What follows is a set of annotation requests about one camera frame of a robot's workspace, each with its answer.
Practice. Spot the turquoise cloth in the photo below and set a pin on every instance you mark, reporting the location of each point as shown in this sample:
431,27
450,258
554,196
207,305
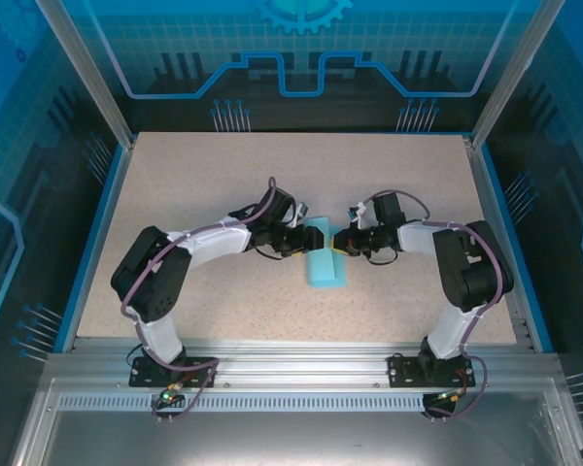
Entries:
323,269

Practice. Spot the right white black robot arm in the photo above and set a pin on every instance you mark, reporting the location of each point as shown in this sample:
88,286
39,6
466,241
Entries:
418,238

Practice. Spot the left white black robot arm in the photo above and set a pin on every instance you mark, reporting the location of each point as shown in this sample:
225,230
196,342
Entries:
214,242

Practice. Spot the shiny metal sheet panel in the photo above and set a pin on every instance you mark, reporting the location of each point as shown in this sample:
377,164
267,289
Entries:
301,437

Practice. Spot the small connector with green light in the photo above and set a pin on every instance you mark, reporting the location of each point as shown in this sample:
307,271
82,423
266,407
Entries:
449,395
167,398

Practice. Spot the blue table edge trim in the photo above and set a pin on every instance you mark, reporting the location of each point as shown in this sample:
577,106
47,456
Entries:
92,242

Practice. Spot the aluminium frame cross beam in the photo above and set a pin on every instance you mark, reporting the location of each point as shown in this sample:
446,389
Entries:
301,364

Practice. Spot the aluminium table side rail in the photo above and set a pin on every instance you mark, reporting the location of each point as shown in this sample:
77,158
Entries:
100,242
499,242

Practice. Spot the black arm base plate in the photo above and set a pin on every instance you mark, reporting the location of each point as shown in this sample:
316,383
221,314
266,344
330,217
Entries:
401,371
141,374

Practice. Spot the aluminium frame post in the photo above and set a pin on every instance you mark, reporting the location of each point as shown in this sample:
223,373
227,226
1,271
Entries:
510,73
92,73

